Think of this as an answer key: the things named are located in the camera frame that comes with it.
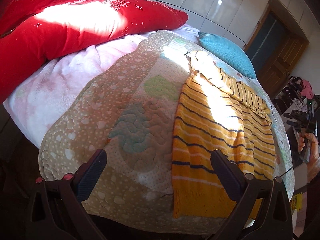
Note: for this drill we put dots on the brown wooden door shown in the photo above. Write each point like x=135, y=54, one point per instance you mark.
x=274, y=49

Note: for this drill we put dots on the person's right hand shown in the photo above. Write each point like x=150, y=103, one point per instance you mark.
x=313, y=164

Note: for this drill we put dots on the long red pillow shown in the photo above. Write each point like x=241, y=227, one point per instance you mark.
x=35, y=31

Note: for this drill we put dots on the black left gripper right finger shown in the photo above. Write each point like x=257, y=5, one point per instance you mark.
x=262, y=208

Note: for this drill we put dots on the turquoise knit cushion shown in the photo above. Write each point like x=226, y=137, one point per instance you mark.
x=229, y=52

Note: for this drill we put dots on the yellow package on floor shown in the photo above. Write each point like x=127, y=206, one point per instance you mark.
x=296, y=202

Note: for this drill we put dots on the pink cloth on shelf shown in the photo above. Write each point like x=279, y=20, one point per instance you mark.
x=307, y=90

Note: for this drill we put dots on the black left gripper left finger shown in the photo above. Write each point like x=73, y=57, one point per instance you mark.
x=58, y=212

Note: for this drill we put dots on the yellow striped knit sweater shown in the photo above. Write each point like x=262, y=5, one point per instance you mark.
x=216, y=112

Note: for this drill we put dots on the patchwork heart quilt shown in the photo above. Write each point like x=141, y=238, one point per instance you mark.
x=129, y=111

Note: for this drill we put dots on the pink white bed sheet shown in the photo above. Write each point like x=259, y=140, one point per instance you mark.
x=42, y=98

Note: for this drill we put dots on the white wardrobe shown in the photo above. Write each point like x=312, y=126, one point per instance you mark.
x=212, y=5

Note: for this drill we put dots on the white shelf unit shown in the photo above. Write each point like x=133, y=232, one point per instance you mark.
x=288, y=99

